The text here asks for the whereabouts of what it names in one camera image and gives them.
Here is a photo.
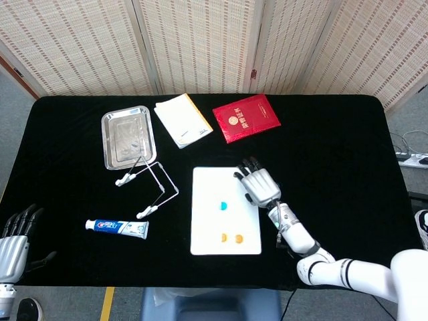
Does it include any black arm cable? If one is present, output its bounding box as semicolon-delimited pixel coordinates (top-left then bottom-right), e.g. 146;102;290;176
280;288;298;321

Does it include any white power strip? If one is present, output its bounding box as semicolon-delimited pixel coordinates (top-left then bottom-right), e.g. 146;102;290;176
396;152;428;169

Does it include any woven folding screen panel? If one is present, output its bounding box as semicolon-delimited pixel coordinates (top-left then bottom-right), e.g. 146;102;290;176
132;0;268;96
249;0;338;96
0;0;158;98
300;0;428;113

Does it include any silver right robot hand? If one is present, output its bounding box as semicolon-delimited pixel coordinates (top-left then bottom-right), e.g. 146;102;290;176
233;156;282;209

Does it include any blue white toothpaste tube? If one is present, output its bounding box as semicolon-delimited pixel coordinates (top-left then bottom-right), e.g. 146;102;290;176
84;219;150;240

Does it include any black tablecloth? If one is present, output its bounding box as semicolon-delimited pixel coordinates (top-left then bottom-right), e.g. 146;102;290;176
0;93;423;298

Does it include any gray floor cable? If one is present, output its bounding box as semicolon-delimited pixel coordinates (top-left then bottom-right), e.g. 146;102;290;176
390;129;428;155

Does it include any blue gray robot base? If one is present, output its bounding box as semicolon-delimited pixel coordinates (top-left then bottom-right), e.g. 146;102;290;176
139;286;284;321

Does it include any black shoe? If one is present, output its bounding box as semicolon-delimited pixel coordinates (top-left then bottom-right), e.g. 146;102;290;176
16;297;44;321

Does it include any red certificate book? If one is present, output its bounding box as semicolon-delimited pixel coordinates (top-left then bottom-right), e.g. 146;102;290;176
212;94;282;144

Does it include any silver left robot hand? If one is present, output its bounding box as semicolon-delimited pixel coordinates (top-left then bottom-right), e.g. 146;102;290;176
0;203;58;285

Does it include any white sneaker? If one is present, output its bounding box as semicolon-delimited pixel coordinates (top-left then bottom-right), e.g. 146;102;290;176
414;209;428;251

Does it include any yellow floor tape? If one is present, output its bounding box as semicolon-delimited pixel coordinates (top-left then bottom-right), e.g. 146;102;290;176
100;286;116;321

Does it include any white rectangular board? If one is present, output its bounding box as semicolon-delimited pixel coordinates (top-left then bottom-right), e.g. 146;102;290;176
189;166;263;257

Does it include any white booklet yellow spine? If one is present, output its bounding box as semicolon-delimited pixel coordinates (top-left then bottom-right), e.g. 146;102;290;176
153;93;214;150

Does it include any stainless steel tray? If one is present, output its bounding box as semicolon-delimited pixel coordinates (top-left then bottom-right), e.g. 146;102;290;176
100;105;158;171

